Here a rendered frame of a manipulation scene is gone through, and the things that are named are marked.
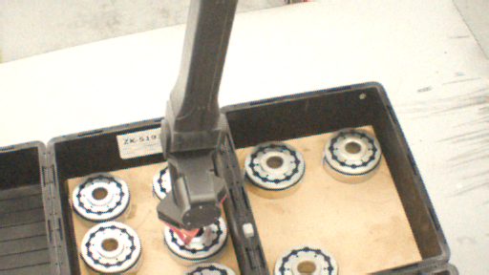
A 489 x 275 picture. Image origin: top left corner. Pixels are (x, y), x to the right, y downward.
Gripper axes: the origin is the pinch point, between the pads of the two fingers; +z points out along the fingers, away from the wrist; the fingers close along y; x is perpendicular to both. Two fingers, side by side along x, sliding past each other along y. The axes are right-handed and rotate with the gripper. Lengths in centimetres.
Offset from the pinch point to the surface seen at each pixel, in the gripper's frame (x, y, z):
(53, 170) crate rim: 25.0, -6.1, -4.0
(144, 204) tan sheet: 11.8, 1.5, 4.6
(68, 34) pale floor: 122, 88, 92
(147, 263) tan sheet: 4.2, -8.0, 4.1
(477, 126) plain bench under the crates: -28, 61, 18
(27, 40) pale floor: 134, 78, 93
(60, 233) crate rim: 15.5, -15.5, -4.5
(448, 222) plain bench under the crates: -33, 35, 17
